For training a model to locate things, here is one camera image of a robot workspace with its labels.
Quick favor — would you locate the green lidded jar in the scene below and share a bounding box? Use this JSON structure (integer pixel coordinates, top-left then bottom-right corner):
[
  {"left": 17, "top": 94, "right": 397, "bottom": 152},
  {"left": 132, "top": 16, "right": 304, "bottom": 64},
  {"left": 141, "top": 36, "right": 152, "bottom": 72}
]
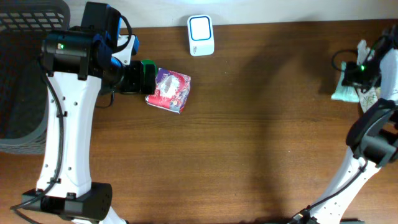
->
[{"left": 141, "top": 59, "right": 157, "bottom": 95}]

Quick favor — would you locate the grey plastic basket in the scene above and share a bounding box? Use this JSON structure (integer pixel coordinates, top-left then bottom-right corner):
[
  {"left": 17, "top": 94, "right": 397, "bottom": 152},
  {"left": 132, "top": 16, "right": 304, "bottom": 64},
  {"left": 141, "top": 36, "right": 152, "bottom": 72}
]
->
[{"left": 1, "top": 0, "right": 70, "bottom": 155}]

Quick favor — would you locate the red purple snack packet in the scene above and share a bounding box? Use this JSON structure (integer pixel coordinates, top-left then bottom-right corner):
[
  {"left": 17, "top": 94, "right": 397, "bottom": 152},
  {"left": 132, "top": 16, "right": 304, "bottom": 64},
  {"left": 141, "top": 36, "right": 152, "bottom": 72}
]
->
[{"left": 145, "top": 68, "right": 192, "bottom": 114}]

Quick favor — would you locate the teal wet wipes packet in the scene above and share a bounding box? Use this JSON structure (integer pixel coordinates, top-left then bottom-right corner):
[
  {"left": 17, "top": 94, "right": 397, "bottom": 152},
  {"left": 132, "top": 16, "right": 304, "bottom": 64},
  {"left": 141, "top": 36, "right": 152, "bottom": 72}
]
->
[{"left": 331, "top": 71, "right": 359, "bottom": 103}]

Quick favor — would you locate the white barcode scanner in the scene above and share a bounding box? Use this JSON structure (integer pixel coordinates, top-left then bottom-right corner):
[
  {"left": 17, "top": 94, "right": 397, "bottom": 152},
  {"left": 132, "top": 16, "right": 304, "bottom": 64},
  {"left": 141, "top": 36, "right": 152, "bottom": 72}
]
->
[{"left": 187, "top": 14, "right": 215, "bottom": 57}]

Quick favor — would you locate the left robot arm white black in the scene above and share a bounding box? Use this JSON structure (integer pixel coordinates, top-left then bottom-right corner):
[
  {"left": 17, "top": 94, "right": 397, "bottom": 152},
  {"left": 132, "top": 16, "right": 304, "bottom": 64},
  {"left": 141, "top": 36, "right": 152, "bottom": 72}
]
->
[{"left": 11, "top": 2, "right": 157, "bottom": 223}]

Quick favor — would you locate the white floral tube gold cap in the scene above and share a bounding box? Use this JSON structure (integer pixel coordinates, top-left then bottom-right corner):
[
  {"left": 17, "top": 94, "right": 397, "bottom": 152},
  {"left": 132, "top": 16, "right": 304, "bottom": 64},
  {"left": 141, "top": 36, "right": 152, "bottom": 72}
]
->
[{"left": 356, "top": 87, "right": 381, "bottom": 113}]

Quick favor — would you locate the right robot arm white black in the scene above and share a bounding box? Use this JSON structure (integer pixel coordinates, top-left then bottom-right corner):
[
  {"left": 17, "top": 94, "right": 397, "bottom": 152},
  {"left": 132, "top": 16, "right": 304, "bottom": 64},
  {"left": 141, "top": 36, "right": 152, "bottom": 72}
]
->
[{"left": 288, "top": 26, "right": 397, "bottom": 223}]

